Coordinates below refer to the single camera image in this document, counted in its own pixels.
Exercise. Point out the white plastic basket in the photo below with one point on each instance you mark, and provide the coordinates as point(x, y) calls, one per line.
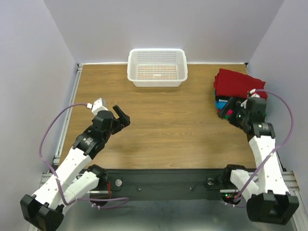
point(157, 67)

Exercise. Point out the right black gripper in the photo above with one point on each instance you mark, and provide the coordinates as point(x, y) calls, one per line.
point(231, 111)

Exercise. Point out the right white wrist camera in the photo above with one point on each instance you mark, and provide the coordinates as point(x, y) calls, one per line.
point(252, 93)

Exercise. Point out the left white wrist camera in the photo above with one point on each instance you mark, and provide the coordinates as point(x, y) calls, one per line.
point(97, 106)

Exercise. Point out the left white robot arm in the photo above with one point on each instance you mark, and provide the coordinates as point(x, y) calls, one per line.
point(46, 207)

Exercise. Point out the red t shirt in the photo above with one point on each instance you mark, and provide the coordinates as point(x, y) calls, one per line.
point(229, 83)

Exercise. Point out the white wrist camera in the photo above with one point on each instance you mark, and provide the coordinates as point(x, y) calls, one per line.
point(97, 106)
point(252, 93)

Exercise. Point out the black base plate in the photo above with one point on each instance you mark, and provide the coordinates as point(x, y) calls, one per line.
point(166, 184)

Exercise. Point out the aluminium frame rail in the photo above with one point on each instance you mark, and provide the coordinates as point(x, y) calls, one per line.
point(290, 181)

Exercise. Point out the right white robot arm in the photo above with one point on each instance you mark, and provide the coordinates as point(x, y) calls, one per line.
point(268, 199)

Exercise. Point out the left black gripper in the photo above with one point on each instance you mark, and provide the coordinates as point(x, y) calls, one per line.
point(120, 124)

